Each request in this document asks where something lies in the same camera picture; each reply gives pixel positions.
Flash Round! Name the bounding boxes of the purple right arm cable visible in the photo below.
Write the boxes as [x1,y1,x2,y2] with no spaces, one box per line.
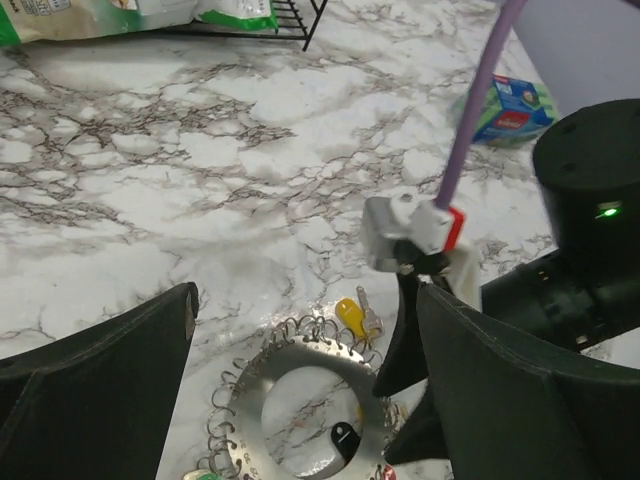
[433,0,529,211]

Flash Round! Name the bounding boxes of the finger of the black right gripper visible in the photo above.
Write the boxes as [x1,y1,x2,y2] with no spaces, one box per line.
[373,274,428,398]
[384,387,449,465]

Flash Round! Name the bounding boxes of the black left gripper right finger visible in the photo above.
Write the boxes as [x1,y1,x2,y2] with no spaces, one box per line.
[417,284,639,480]

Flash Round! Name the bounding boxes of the green white snack bag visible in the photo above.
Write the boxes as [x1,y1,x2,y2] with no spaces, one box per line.
[1,0,279,47]

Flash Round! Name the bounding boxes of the blue green sponge pack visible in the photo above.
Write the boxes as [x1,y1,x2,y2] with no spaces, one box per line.
[472,74,560,148]

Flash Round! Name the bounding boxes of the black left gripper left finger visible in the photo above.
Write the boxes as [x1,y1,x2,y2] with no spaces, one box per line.
[1,282,198,480]

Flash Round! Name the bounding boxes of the black wire rack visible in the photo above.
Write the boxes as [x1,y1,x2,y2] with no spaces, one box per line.
[161,0,328,51]

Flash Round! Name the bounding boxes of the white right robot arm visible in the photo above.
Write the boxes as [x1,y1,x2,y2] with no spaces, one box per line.
[363,99,639,479]

